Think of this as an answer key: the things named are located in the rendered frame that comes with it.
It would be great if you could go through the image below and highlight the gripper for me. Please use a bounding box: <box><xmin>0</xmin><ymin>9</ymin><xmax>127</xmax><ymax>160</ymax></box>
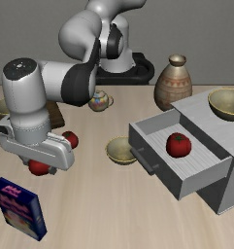
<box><xmin>0</xmin><ymin>115</ymin><xmax>76</xmax><ymax>176</ymax></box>

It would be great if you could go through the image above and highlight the red tomato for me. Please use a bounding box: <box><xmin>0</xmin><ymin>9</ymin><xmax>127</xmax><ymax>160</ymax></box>
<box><xmin>165</xmin><ymin>131</ymin><xmax>193</xmax><ymax>160</ymax></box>
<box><xmin>27</xmin><ymin>158</ymin><xmax>51</xmax><ymax>177</ymax></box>
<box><xmin>61</xmin><ymin>130</ymin><xmax>80</xmax><ymax>151</ymax></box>

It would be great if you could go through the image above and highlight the blue cereal box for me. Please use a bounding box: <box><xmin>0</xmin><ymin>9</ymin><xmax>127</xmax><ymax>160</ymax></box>
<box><xmin>0</xmin><ymin>176</ymin><xmax>49</xmax><ymax>242</ymax></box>

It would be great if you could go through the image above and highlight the brown cutting board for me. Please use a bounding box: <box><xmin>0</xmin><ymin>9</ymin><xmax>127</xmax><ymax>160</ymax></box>
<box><xmin>0</xmin><ymin>100</ymin><xmax>66</xmax><ymax>146</ymax></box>

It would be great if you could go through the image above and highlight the beige porcelain bowl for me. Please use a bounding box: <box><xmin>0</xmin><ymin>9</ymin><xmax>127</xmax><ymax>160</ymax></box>
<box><xmin>0</xmin><ymin>97</ymin><xmax>12</xmax><ymax>118</ymax></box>
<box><xmin>105</xmin><ymin>135</ymin><xmax>139</xmax><ymax>166</ymax></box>
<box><xmin>207</xmin><ymin>88</ymin><xmax>234</xmax><ymax>123</ymax></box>

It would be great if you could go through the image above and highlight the grey cabinet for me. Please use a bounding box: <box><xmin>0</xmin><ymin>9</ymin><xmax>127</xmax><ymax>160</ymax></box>
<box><xmin>169</xmin><ymin>87</ymin><xmax>234</xmax><ymax>216</ymax></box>

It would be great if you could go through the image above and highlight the grey open drawer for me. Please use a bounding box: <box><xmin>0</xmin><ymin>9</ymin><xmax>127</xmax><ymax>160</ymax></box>
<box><xmin>127</xmin><ymin>108</ymin><xmax>234</xmax><ymax>201</ymax></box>

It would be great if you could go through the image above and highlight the brown patterned vase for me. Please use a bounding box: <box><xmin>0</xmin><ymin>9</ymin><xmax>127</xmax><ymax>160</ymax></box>
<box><xmin>152</xmin><ymin>53</ymin><xmax>193</xmax><ymax>113</ymax></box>

